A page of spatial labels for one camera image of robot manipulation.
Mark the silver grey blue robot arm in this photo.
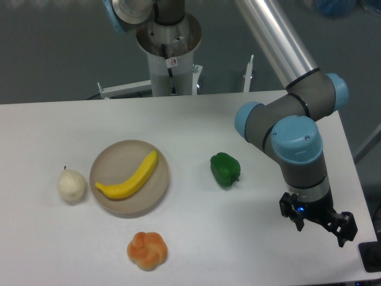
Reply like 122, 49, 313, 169
104, 1, 357, 246

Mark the beige round plate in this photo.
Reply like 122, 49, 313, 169
89, 140, 170, 217

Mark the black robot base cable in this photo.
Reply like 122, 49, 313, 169
161, 43, 177, 97

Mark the black device at table edge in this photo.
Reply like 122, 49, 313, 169
358, 241, 380, 273

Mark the yellow banana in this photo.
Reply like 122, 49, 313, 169
95, 150, 158, 200

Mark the white metal frame bracket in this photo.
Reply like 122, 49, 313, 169
97, 64, 203, 99

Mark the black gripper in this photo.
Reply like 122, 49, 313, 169
279, 187, 358, 247

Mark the white pear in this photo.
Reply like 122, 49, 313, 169
57, 167, 86, 203

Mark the orange knotted bread roll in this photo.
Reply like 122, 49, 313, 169
126, 232, 168, 271

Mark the blue object in background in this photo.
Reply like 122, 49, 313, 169
315, 0, 357, 18

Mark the green bell pepper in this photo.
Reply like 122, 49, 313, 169
210, 153, 241, 188

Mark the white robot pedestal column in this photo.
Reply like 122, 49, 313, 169
136, 13, 202, 97

